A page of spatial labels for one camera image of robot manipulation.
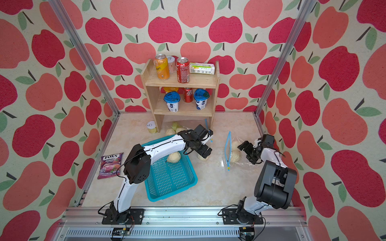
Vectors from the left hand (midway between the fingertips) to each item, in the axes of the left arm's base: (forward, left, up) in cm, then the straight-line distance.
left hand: (206, 151), depth 90 cm
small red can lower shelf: (+29, +12, +21) cm, 37 cm away
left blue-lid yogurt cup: (+22, +21, +22) cm, 38 cm away
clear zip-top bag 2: (+23, +22, -3) cm, 32 cm away
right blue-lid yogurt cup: (+24, +4, +23) cm, 34 cm away
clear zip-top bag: (-3, -14, -1) cm, 14 cm away
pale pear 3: (+5, -19, 0) cm, 19 cm away
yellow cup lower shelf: (+32, +22, +23) cm, 45 cm away
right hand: (0, -24, -2) cm, 24 cm away
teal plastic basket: (-14, +24, -9) cm, 29 cm away
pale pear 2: (-2, -18, -2) cm, 18 cm away
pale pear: (-3, +20, -2) cm, 20 cm away
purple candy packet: (-6, +59, -6) cm, 60 cm away
